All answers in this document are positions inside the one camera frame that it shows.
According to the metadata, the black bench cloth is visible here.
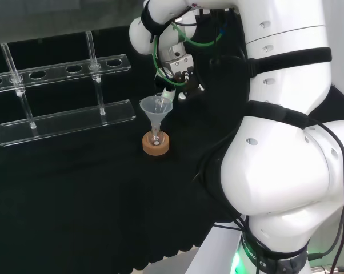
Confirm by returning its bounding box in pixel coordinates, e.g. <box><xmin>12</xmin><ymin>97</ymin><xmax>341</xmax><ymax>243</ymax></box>
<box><xmin>0</xmin><ymin>24</ymin><xmax>344</xmax><ymax>271</ymax></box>

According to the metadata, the small round-bottom glass flask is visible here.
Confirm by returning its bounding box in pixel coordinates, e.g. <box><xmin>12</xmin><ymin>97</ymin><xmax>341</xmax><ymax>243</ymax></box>
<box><xmin>149</xmin><ymin>125</ymin><xmax>165</xmax><ymax>148</ymax></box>

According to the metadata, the green cable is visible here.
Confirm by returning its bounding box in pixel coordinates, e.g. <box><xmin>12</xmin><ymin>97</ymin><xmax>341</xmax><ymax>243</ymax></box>
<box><xmin>151</xmin><ymin>22</ymin><xmax>223</xmax><ymax>87</ymax></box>

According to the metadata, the clear plastic funnel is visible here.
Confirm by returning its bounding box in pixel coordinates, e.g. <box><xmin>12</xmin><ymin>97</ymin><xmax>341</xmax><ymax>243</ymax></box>
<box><xmin>139</xmin><ymin>96</ymin><xmax>174</xmax><ymax>135</ymax></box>

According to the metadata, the cork ring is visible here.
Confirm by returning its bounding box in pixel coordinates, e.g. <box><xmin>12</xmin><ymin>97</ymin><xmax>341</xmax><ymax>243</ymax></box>
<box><xmin>142</xmin><ymin>131</ymin><xmax>171</xmax><ymax>156</ymax></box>

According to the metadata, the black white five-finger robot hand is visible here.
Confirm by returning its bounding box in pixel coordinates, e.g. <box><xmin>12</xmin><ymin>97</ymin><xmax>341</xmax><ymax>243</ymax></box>
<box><xmin>154</xmin><ymin>55</ymin><xmax>206</xmax><ymax>101</ymax></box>

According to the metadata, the clear acrylic funnel stand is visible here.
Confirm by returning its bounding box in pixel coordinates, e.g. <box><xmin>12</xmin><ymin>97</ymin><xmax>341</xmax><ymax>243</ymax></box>
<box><xmin>0</xmin><ymin>30</ymin><xmax>137</xmax><ymax>148</ymax></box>

